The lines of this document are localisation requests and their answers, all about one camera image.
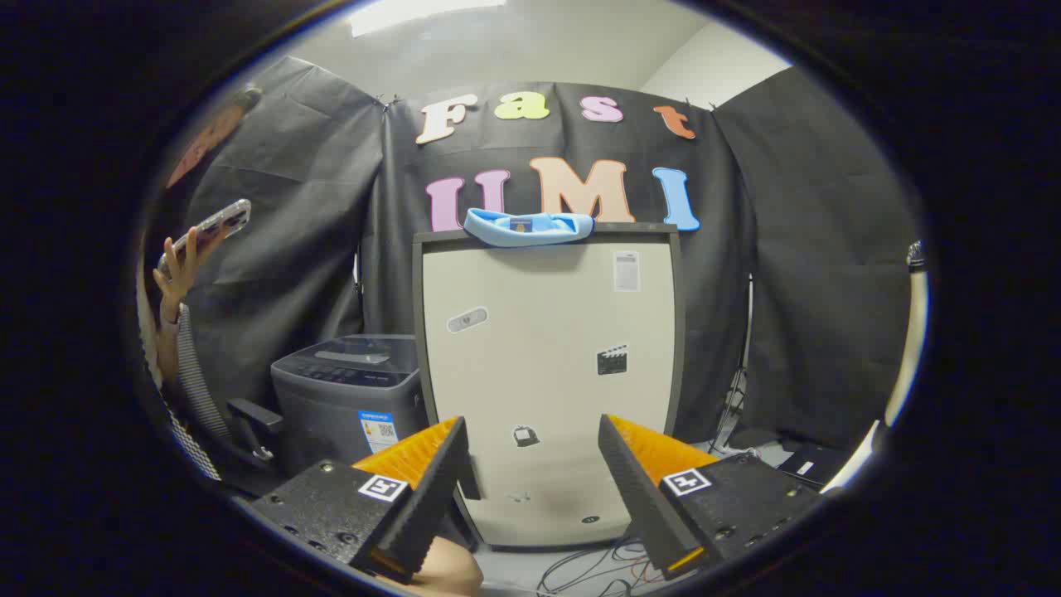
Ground floor cables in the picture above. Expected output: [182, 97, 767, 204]
[535, 535, 664, 596]

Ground smartphone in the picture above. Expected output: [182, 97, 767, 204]
[157, 199, 252, 274]

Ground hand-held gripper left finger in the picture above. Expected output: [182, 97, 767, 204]
[249, 416, 472, 585]

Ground black box on floor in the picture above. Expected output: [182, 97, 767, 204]
[779, 444, 850, 486]

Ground black tripod stand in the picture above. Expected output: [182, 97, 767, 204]
[709, 278, 755, 453]

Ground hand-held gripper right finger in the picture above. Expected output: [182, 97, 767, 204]
[598, 414, 826, 580]

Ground white curved pole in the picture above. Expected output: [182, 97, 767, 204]
[821, 240, 929, 494]

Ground beige cabinet with dark frame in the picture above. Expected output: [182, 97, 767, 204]
[412, 222, 687, 552]

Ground person's bare knee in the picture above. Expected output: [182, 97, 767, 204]
[406, 537, 484, 596]

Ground black office chair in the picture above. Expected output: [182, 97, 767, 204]
[224, 398, 287, 498]

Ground black backdrop cloth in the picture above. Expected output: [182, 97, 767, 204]
[166, 56, 921, 453]

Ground grey washing machine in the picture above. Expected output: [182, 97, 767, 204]
[270, 334, 429, 478]

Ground light blue polo shirt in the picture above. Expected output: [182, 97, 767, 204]
[463, 207, 595, 248]

